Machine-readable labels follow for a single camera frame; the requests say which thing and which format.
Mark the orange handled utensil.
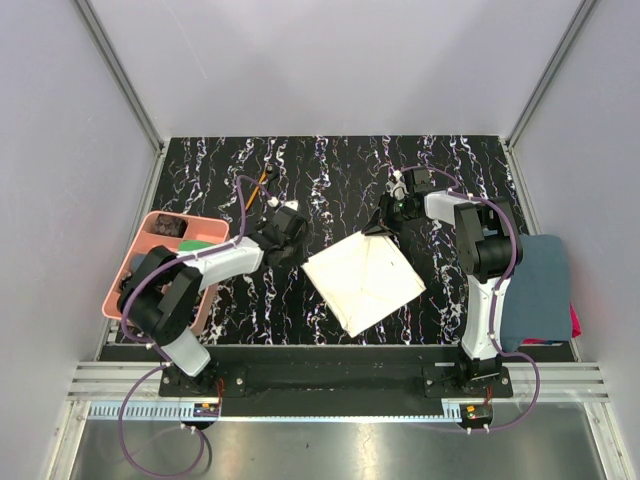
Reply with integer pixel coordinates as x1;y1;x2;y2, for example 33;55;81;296
245;170;267;212

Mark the dark patterned cloth in tray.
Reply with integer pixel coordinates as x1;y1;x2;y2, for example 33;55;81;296
151;213;188;238

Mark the black handled utensil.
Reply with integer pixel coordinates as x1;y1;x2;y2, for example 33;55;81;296
260;163;280;192

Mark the magenta cloth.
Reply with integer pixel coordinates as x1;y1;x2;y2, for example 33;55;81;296
570;305;582;338

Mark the pink compartment tray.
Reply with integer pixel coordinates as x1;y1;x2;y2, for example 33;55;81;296
102;210;230;321

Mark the white cloth napkin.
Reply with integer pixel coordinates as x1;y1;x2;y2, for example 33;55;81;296
302;232;425;337

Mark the green cloth in tray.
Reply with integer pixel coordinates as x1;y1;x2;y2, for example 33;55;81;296
178;240;212;252

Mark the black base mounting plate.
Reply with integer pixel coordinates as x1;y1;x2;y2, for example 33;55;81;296
159;345;513;418

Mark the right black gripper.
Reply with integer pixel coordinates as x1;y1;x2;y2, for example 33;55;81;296
361;192;417;237

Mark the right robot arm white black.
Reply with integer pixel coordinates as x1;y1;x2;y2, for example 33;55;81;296
362;166;523;397

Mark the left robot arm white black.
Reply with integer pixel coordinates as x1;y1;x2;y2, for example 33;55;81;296
117;200;308;396

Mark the blue folded cloth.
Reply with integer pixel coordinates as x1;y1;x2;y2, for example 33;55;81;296
500;234;573;352

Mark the grey blue cloth in tray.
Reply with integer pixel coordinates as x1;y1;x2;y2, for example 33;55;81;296
129;253;146;275

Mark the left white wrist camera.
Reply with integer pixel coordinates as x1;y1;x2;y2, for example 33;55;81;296
267;197;299;214

